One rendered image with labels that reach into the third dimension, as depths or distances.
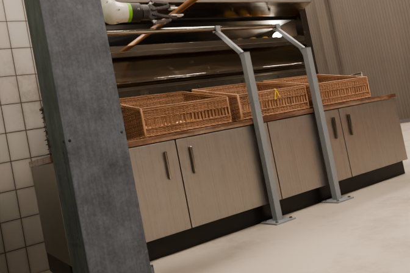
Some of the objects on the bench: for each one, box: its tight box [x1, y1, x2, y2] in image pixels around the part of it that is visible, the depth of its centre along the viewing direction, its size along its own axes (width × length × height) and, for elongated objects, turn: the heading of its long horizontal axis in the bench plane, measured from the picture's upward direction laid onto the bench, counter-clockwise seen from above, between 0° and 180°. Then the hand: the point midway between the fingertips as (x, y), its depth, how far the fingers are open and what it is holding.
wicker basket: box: [119, 91, 232, 141], centre depth 252 cm, size 49×56×28 cm
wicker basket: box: [262, 74, 371, 108], centre depth 316 cm, size 49×56×28 cm
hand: (176, 11), depth 227 cm, fingers closed on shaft, 3 cm apart
